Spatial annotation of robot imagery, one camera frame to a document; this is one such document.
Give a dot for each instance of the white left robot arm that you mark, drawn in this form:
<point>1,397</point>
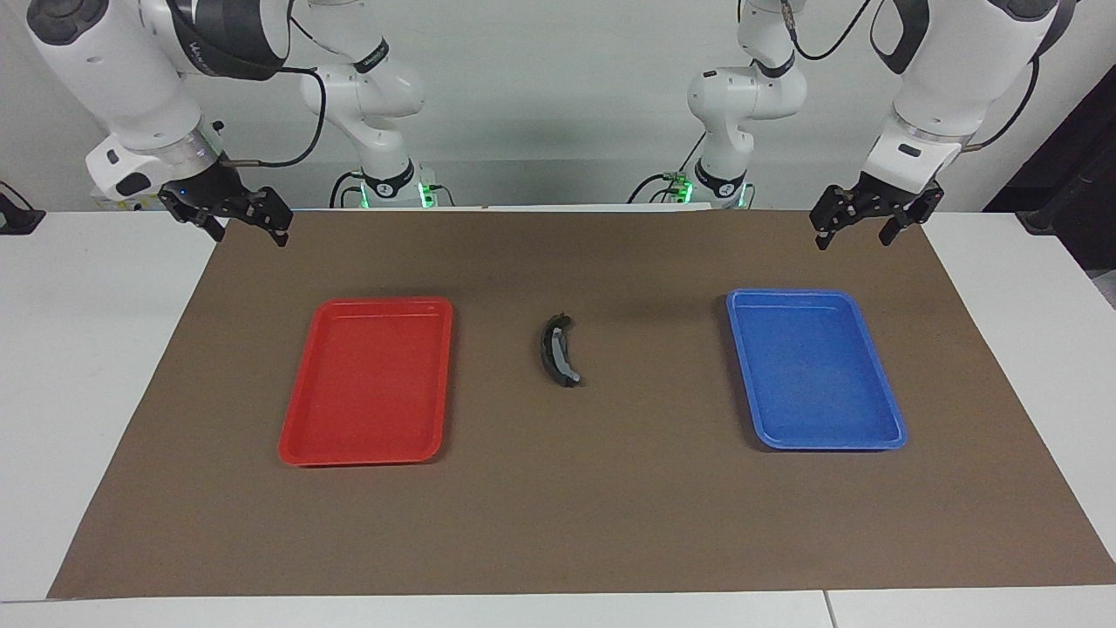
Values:
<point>950,87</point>

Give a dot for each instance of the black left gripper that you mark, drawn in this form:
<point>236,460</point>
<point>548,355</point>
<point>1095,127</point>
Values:
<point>881,194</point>

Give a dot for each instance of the black desk object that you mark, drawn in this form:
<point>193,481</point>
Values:
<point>17,218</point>

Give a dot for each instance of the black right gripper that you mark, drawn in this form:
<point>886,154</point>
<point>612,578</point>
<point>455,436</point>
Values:
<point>214,192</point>

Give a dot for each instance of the red plastic tray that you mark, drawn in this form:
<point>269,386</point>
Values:
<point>366,392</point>

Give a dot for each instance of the curved brake shoe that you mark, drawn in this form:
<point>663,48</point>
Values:
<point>547,349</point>

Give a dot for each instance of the dark furniture panel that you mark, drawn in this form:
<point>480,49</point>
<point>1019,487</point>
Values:
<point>1081,174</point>

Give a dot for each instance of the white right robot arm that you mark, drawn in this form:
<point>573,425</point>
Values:
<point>113,78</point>

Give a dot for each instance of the blue plastic tray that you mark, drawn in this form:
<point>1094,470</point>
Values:
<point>819,375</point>

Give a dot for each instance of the brown table mat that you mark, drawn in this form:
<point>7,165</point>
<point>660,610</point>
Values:
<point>567,506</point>

